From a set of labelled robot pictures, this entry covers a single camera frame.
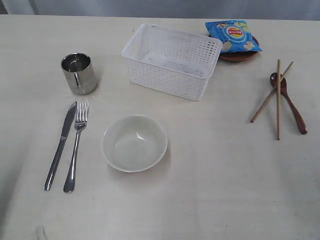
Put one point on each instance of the white ceramic bowl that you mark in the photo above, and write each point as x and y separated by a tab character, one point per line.
134	143

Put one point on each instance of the white perforated plastic basket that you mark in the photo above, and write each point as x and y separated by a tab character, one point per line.
171	61

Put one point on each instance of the silver fork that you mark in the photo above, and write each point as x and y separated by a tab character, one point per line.
80	124

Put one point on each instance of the shiny steel cup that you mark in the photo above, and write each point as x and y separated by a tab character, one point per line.
79	73

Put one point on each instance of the brown round plate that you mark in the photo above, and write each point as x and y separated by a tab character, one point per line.
237	57

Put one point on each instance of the silver table knife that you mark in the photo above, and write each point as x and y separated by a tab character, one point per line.
68	120

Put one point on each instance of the wooden chopstick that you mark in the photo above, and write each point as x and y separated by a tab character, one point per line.
278	97
273	91

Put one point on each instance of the blue chips bag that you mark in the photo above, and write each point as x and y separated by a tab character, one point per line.
234	35

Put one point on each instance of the dark wooden spoon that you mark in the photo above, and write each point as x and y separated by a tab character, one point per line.
298	118

